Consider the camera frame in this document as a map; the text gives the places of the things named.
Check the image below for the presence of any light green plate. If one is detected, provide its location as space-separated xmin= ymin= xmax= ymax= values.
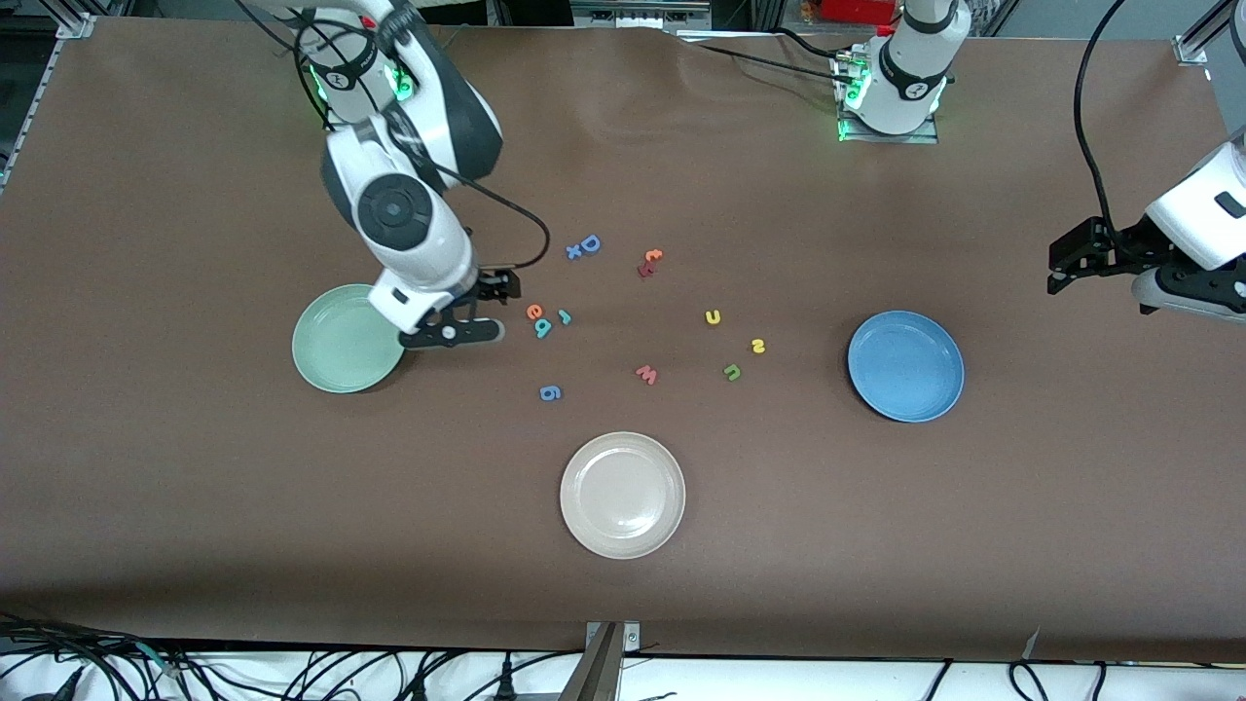
xmin=291 ymin=283 xmax=409 ymax=394

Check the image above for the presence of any blue plate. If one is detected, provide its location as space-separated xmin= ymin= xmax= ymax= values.
xmin=847 ymin=311 xmax=966 ymax=424

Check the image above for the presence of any beige plate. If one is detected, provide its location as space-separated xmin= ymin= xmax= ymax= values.
xmin=560 ymin=431 xmax=686 ymax=560

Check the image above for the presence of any grey metal equipment box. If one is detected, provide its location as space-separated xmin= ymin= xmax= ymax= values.
xmin=569 ymin=0 xmax=716 ymax=30

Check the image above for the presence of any red box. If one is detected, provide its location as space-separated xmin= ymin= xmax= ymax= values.
xmin=823 ymin=0 xmax=897 ymax=25

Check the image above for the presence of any aluminium profile leg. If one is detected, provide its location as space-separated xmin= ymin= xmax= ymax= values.
xmin=560 ymin=623 xmax=624 ymax=701

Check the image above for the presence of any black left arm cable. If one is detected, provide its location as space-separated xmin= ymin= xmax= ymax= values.
xmin=1073 ymin=0 xmax=1135 ymax=259

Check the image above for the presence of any aluminium frame corner profile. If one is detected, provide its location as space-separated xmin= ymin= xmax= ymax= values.
xmin=1173 ymin=0 xmax=1246 ymax=65

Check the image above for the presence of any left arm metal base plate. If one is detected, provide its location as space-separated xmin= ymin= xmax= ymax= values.
xmin=832 ymin=49 xmax=940 ymax=145

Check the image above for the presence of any black cable on tabletop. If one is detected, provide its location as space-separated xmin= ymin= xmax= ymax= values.
xmin=681 ymin=27 xmax=858 ymax=79

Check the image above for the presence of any small metal bracket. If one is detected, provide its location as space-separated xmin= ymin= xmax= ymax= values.
xmin=584 ymin=621 xmax=641 ymax=653

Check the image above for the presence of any aluminium frame rail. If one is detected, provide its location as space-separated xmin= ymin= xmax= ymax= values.
xmin=0 ymin=10 xmax=98 ymax=196

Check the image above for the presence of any teal floor cable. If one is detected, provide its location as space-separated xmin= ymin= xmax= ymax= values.
xmin=131 ymin=638 xmax=186 ymax=678

